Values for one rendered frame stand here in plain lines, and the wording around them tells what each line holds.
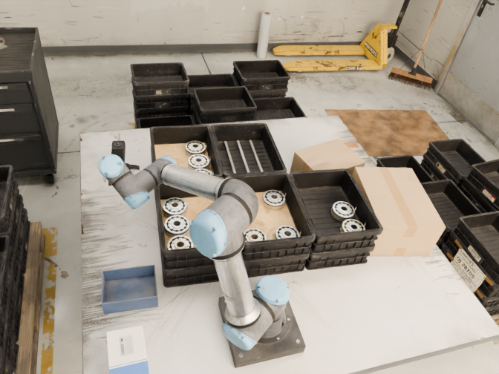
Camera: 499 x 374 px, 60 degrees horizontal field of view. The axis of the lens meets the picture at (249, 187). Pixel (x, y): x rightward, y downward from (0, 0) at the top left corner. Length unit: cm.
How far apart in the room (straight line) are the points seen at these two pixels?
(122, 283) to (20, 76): 148
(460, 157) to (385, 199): 160
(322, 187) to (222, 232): 106
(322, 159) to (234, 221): 115
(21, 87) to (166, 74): 116
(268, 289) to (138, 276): 59
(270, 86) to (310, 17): 200
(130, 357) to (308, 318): 68
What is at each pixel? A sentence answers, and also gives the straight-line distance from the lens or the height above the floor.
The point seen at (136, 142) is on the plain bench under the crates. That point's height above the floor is 70.
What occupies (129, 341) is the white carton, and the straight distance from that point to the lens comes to 158.
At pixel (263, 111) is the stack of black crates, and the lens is 342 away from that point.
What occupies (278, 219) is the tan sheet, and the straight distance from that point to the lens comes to 190.
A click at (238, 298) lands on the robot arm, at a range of 132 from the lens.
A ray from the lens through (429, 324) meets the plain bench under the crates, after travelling 195.
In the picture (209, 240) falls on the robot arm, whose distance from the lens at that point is 113.
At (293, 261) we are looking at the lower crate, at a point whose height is 77.
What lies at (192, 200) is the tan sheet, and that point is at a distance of 193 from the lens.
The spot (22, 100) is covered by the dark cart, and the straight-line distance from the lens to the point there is 294.
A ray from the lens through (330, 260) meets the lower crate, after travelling 189.
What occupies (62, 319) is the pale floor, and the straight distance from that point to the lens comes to 262.
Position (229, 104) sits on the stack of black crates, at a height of 49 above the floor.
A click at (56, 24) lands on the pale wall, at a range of 490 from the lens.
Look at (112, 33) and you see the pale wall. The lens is 492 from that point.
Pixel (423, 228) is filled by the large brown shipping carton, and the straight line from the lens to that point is 201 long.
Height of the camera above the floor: 218
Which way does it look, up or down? 42 degrees down
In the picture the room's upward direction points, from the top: 9 degrees clockwise
